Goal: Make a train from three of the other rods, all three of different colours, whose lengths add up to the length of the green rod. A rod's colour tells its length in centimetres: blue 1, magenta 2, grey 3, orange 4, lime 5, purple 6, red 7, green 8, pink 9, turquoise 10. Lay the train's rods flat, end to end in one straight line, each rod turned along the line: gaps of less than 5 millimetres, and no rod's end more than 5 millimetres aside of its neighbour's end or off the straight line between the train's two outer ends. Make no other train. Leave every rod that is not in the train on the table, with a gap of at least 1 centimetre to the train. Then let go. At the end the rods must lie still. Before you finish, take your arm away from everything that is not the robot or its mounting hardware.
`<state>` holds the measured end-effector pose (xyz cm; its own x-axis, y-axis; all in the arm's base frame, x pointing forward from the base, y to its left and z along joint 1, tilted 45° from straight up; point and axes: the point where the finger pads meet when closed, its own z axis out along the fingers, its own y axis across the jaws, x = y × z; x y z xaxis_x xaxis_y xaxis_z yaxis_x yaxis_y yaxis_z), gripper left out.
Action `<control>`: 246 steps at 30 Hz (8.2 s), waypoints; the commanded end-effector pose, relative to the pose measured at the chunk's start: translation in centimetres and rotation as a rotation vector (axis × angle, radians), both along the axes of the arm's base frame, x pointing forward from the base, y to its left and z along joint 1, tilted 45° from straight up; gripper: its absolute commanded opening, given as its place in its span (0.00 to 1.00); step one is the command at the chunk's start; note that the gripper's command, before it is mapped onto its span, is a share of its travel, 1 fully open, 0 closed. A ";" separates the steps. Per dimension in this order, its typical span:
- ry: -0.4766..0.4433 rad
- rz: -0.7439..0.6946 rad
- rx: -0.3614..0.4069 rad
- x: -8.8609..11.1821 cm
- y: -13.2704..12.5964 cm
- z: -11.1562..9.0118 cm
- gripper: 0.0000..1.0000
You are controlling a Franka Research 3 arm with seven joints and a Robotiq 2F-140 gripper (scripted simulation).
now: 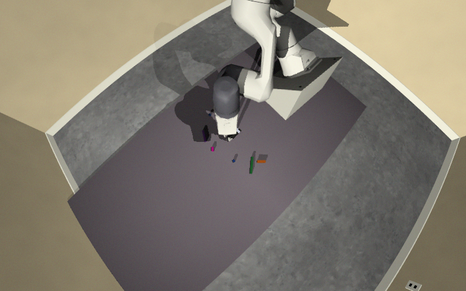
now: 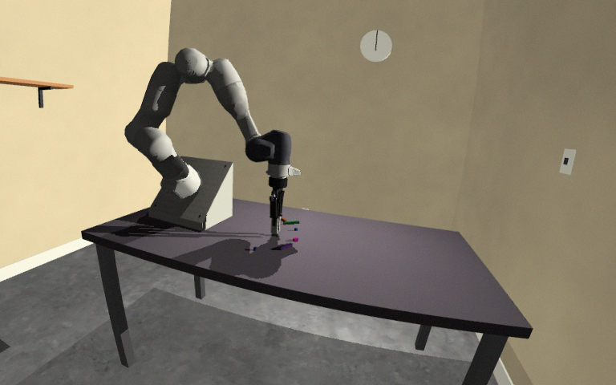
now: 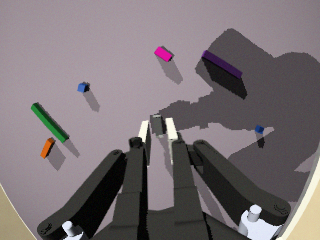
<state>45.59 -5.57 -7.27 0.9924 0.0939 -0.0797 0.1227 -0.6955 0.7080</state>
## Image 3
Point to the magenta rod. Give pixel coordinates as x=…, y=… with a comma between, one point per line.
x=162, y=54

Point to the green rod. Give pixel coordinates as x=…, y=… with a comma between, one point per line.
x=48, y=122

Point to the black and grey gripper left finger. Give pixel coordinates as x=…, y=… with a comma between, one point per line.
x=82, y=215

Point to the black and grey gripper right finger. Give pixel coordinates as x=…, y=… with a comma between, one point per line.
x=258, y=214

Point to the orange rod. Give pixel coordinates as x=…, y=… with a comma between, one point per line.
x=47, y=148

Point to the grey rod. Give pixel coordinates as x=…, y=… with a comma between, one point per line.
x=158, y=126

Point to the purple rod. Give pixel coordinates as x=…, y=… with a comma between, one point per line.
x=221, y=64

